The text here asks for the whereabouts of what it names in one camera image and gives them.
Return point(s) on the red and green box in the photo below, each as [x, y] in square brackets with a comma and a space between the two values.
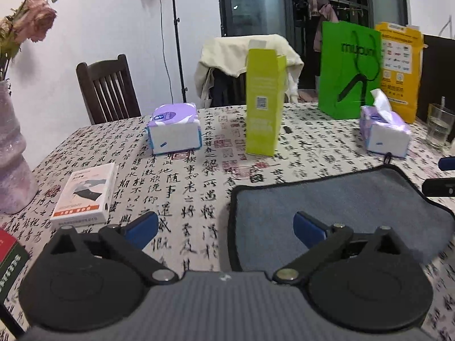
[9, 266]

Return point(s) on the hanging clothes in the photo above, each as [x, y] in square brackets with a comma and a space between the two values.
[321, 14]

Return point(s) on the yellow paper bag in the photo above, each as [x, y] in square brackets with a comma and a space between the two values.
[400, 71]

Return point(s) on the green paper bag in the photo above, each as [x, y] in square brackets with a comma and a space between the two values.
[346, 71]

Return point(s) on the grey towel with black edge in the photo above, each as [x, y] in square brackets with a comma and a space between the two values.
[341, 199]

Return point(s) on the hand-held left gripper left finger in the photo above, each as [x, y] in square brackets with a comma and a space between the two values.
[144, 228]

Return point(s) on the dried pink flowers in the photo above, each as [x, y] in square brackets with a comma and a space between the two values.
[33, 17]

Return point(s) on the clear drinking glass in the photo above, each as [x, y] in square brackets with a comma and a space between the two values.
[439, 128]

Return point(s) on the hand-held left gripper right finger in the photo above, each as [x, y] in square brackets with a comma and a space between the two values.
[308, 230]

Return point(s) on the white box with orange stripe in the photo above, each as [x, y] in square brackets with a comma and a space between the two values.
[85, 199]

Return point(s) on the small black object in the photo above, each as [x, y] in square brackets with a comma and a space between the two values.
[286, 129]

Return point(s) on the chair with cream cloth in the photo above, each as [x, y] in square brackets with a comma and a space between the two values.
[231, 55]

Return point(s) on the black light stand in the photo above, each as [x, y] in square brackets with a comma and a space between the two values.
[177, 35]

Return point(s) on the pink vase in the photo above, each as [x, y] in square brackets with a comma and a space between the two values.
[10, 163]

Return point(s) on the lime green tall box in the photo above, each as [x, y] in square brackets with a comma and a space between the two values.
[265, 103]

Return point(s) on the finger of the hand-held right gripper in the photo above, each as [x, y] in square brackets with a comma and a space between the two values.
[448, 164]
[440, 187]

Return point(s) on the purple tissue pack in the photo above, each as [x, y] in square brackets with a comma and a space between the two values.
[174, 131]
[384, 131]

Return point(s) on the glass sliding door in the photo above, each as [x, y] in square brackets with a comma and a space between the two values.
[256, 3]

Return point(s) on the dark wooden chair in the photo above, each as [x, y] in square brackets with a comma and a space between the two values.
[108, 88]
[227, 90]
[439, 74]

